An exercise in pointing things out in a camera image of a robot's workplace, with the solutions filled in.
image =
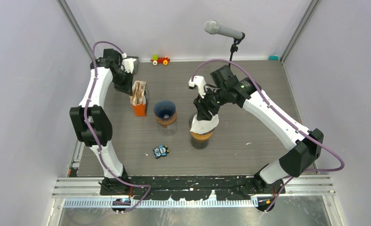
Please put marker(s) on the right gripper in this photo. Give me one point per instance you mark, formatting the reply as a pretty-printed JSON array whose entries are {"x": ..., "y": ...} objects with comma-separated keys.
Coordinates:
[{"x": 203, "y": 114}]

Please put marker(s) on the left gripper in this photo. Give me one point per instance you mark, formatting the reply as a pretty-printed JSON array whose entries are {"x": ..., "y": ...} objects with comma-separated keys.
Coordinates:
[{"x": 127, "y": 88}]

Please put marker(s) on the white paper coffee filter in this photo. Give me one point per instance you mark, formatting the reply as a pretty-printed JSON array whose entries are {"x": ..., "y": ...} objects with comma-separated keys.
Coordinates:
[{"x": 203, "y": 126}]

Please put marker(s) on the orange coffee filter bag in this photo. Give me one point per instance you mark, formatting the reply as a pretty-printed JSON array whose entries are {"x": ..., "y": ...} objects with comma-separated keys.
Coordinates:
[{"x": 140, "y": 98}]

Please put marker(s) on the dark glass carafe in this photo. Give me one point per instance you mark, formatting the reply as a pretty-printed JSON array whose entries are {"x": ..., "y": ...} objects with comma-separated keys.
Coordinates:
[{"x": 199, "y": 144}]

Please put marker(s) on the blue ribbed dripper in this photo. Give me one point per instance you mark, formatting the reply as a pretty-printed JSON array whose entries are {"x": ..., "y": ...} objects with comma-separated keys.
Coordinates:
[{"x": 164, "y": 109}]

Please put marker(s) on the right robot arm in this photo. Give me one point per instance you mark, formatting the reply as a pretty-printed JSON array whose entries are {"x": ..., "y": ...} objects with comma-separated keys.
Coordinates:
[{"x": 300, "y": 141}]

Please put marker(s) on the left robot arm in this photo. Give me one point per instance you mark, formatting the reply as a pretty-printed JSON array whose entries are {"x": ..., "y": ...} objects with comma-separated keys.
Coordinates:
[{"x": 90, "y": 122}]

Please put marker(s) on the dark grey studded plate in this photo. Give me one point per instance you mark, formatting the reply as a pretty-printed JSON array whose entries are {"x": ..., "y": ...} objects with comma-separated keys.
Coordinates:
[{"x": 136, "y": 64}]

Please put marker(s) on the toy train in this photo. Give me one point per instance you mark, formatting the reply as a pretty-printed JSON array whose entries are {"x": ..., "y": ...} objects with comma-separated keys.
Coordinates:
[{"x": 159, "y": 60}]

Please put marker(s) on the blue owl toy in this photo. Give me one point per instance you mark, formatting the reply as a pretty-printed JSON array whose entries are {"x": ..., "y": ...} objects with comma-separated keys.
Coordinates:
[{"x": 161, "y": 151}]

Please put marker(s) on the black microphone tripod stand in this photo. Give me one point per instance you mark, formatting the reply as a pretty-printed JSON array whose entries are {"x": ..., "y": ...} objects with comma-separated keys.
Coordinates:
[{"x": 234, "y": 48}]

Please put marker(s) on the grey microphone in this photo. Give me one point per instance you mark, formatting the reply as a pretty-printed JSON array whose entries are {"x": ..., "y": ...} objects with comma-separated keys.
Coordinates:
[{"x": 213, "y": 28}]

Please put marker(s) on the teal block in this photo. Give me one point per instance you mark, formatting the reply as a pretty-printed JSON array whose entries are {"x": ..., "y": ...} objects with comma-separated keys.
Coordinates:
[{"x": 273, "y": 58}]

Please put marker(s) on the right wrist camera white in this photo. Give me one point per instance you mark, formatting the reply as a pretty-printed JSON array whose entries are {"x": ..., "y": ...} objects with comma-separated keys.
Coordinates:
[{"x": 198, "y": 82}]

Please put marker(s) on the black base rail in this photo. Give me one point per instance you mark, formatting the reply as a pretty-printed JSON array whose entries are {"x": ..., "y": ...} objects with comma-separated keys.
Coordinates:
[{"x": 190, "y": 188}]

